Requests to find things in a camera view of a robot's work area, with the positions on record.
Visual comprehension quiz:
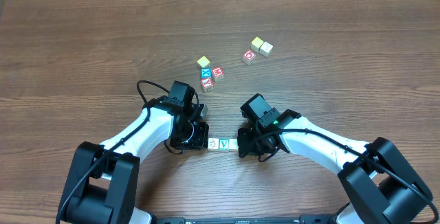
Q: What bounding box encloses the sun picture wooden block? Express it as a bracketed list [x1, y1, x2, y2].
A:
[207, 137, 219, 151]

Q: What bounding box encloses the yellow wooden block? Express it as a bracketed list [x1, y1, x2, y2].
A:
[250, 37, 264, 53]
[229, 139, 239, 151]
[197, 56, 210, 69]

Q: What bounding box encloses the green V wooden block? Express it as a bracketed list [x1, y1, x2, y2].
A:
[219, 139, 230, 152]

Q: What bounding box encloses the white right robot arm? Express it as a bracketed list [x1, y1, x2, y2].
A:
[238, 109, 439, 223]

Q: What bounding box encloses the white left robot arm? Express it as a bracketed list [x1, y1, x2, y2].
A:
[56, 102, 208, 224]

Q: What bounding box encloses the red Y wooden block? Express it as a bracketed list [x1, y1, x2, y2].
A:
[201, 78, 214, 92]

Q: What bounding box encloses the blue X wooden block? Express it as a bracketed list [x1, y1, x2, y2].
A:
[200, 67, 212, 79]

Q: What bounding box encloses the red M wooden block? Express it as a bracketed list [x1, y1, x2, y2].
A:
[211, 67, 224, 82]

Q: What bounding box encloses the yellow top wooden block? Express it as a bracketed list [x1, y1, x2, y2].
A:
[197, 56, 210, 69]

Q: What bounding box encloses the red O wooden block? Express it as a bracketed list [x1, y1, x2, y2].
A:
[242, 49, 256, 65]

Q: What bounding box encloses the plain white wooden block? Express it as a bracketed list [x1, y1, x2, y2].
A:
[259, 41, 273, 57]

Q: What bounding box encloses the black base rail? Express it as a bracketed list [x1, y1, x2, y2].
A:
[152, 214, 336, 224]

